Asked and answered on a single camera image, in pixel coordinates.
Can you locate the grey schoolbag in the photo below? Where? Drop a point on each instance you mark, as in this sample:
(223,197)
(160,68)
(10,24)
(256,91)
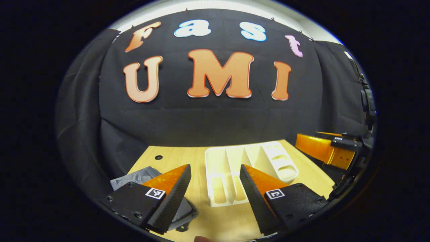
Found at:
(141,174)

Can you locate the metal stand pole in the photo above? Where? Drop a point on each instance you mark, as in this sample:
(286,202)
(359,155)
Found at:
(368,101)

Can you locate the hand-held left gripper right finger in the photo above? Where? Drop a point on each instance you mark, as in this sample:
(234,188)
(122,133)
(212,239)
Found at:
(257,205)

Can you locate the white plastic bookshelf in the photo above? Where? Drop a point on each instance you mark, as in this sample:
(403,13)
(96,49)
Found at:
(218,161)

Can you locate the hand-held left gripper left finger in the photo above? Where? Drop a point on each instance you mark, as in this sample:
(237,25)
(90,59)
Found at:
(173,205)

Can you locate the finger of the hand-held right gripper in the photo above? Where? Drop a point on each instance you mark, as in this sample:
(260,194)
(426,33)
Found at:
(331,135)
(315,148)

